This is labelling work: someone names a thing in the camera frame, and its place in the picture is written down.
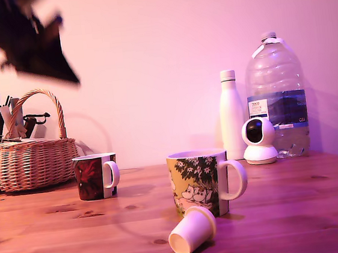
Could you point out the white coffee capsule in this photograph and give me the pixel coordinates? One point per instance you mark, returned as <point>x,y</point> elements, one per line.
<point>192,229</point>

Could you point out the white card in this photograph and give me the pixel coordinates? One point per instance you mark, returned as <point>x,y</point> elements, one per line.
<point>6,119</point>

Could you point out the red patterned mug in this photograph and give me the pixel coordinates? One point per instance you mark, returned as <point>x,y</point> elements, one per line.
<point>89,177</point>

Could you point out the yellow cartoon print mug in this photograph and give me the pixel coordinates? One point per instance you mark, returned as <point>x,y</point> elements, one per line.
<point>193,181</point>

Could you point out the white insulated bottle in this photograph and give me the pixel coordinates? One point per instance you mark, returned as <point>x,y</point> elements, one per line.
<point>232,120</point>

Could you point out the large clear water bottle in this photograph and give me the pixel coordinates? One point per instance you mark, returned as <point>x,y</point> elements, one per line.
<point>277,91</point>

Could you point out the small white round camera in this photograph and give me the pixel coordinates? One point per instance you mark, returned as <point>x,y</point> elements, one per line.
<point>260,150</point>

